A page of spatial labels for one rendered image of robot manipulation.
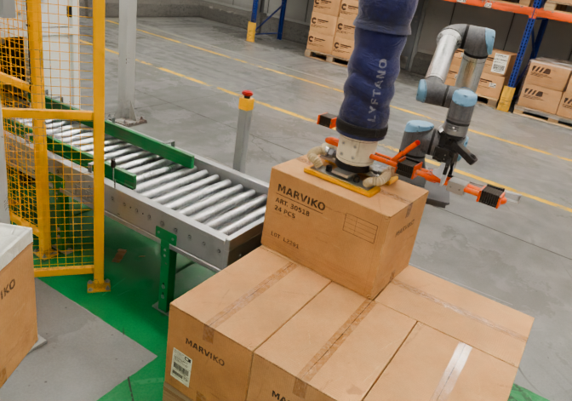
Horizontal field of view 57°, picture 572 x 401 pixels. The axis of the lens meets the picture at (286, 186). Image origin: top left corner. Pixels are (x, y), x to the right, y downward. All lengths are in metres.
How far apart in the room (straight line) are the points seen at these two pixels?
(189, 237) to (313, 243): 0.62
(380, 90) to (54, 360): 1.87
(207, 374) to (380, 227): 0.88
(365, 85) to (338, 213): 0.54
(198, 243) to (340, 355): 0.93
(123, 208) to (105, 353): 0.72
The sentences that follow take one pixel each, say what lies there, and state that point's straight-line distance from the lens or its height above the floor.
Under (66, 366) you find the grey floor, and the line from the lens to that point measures 2.69.
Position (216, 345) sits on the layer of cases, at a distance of 2.04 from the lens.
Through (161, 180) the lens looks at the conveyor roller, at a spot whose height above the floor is 0.54.
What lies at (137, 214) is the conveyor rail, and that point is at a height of 0.50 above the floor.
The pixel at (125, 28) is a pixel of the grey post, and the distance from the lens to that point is 5.50.
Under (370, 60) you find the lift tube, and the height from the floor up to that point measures 1.48.
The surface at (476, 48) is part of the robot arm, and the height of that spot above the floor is 1.54.
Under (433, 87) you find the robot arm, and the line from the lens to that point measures 2.25.
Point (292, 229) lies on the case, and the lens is 2.39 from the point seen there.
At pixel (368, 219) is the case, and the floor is 0.89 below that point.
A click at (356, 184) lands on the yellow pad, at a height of 0.97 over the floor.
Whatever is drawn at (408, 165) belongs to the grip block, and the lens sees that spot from 2.23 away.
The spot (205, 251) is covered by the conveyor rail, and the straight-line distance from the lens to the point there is 2.54.
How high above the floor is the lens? 1.82
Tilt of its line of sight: 24 degrees down
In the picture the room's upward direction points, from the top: 9 degrees clockwise
